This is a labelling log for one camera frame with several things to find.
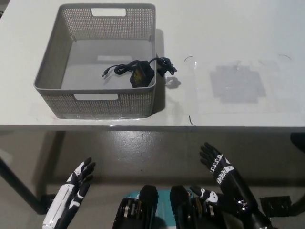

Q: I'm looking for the grey perforated plastic basket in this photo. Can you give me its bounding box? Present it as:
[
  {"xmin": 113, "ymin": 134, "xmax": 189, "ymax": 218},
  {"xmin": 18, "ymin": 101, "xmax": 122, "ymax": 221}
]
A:
[{"xmin": 33, "ymin": 3, "xmax": 158, "ymax": 119}]

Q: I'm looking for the black table foot plate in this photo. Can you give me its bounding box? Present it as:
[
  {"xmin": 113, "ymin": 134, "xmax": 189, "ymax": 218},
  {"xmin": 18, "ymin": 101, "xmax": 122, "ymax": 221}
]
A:
[
  {"xmin": 258, "ymin": 196, "xmax": 293, "ymax": 217},
  {"xmin": 40, "ymin": 194, "xmax": 57, "ymax": 213}
]

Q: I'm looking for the transparent plastic film sheet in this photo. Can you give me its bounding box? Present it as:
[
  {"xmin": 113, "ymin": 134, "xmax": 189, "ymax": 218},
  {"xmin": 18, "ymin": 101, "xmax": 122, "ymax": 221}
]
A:
[{"xmin": 190, "ymin": 57, "xmax": 303, "ymax": 115}]

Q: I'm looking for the black power adapter with cord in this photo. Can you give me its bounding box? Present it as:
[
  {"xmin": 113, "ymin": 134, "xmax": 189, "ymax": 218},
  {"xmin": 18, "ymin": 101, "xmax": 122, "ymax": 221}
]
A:
[{"xmin": 102, "ymin": 56, "xmax": 178, "ymax": 89}]

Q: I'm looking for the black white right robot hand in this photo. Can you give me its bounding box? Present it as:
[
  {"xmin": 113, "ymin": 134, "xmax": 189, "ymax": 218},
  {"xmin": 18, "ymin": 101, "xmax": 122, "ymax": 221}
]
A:
[{"xmin": 190, "ymin": 142, "xmax": 259, "ymax": 214}]

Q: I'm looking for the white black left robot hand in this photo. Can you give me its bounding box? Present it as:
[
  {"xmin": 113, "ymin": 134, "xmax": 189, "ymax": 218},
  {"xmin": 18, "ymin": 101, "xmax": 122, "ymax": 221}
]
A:
[{"xmin": 42, "ymin": 156, "xmax": 96, "ymax": 229}]

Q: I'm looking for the black metal table leg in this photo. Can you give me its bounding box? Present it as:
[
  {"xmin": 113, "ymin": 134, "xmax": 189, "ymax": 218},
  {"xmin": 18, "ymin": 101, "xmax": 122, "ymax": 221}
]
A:
[{"xmin": 0, "ymin": 157, "xmax": 45, "ymax": 214}]

